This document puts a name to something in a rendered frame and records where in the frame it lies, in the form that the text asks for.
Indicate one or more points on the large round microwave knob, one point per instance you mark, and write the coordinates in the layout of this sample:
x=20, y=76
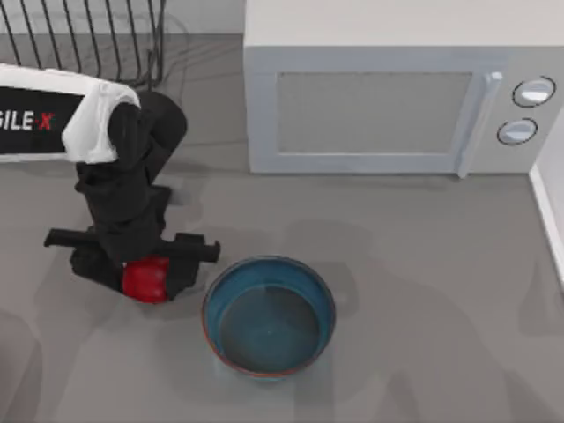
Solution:
x=534, y=91

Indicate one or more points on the pale microwave oven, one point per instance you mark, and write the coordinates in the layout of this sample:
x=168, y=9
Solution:
x=396, y=31

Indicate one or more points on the small round microwave knob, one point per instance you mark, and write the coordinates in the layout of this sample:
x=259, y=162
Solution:
x=517, y=131

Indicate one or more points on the blue bowl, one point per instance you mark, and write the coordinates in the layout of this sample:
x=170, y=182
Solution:
x=269, y=319

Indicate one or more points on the grey microwave door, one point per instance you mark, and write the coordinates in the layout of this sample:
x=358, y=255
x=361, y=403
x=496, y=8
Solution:
x=374, y=114

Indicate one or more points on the red apple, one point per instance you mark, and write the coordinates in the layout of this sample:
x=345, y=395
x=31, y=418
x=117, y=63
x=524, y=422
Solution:
x=145, y=279

